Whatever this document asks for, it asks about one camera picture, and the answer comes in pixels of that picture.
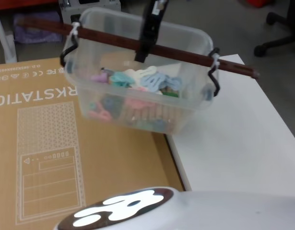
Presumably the pink plastic clip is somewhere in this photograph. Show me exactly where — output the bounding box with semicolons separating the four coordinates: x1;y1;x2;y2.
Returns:
88;102;112;121
124;97;153;111

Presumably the green plastic clip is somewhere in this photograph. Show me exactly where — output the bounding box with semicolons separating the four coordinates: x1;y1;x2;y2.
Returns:
161;88;179;98

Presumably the white robot shell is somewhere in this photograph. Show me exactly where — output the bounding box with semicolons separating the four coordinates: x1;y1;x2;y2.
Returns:
51;186;295;230

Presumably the white metal machine case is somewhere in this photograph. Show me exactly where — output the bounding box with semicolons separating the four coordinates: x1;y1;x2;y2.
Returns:
58;0;122;25

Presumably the dark teal plastic clip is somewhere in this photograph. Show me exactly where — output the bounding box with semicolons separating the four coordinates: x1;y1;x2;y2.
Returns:
101;94;124;118

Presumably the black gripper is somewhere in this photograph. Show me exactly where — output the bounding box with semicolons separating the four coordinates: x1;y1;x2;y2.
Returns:
134;0;169;64

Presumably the black office chair base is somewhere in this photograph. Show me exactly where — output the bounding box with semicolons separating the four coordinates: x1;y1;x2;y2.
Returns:
253;11;295;58

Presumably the light blue plastic clip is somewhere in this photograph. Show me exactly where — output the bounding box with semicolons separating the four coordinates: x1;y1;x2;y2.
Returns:
140;72;182;93

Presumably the purple plastic bag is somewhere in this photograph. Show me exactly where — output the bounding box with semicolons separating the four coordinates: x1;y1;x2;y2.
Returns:
13;11;63;44

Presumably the white zip tie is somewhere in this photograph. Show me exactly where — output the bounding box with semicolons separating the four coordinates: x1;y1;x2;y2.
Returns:
210;53;221;70
69;22;81;40

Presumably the white plastic clip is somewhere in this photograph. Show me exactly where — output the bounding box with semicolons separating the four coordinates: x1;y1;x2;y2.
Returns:
124;65;158;79

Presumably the clear plastic bin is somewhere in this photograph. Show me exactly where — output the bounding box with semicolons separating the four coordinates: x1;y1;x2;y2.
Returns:
62;6;220;135

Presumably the dark glossy round cap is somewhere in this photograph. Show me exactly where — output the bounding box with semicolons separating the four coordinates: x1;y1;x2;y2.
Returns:
57;187;175;230

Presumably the brown wooden rod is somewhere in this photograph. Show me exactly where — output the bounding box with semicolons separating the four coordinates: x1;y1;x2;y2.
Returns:
16;19;260;79

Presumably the red shelf board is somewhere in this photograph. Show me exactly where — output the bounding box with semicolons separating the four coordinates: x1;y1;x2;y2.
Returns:
0;0;59;12

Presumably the printed brown cardboard box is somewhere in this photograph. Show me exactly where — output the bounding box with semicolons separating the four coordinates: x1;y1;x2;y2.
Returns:
0;56;187;230

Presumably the white metal post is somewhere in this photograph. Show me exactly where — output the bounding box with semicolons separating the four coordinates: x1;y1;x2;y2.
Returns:
0;4;18;64

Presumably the black wire hook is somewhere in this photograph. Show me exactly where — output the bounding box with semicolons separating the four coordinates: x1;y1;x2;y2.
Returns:
208;47;222;98
59;14;82;67

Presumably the purple plastic clip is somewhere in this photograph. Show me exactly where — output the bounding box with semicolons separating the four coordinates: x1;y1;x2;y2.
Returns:
90;72;109;84

